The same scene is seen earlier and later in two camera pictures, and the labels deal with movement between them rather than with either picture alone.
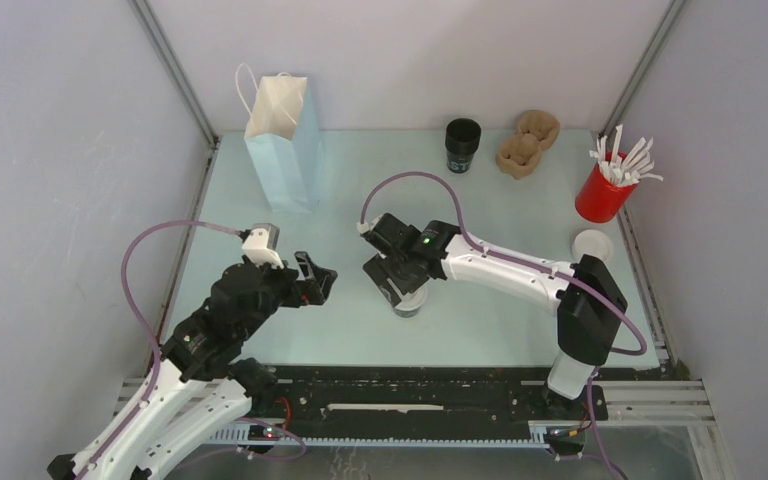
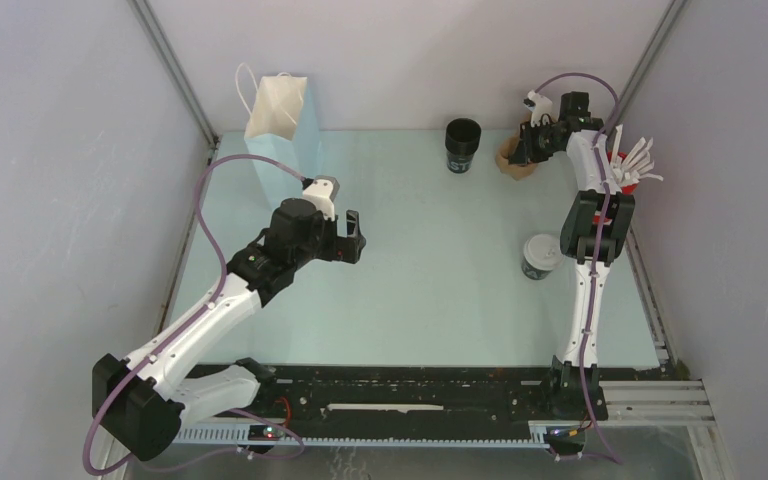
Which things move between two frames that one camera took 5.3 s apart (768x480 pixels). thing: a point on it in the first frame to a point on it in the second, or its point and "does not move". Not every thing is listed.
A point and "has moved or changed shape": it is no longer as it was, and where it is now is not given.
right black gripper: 380,267 to 526,151
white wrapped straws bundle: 628,172 does not move
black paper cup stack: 462,137 does not move
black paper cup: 407,313 has moved or changed shape
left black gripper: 314,292 to 341,248
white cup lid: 413,300 to 543,251
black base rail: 485,405 does not move
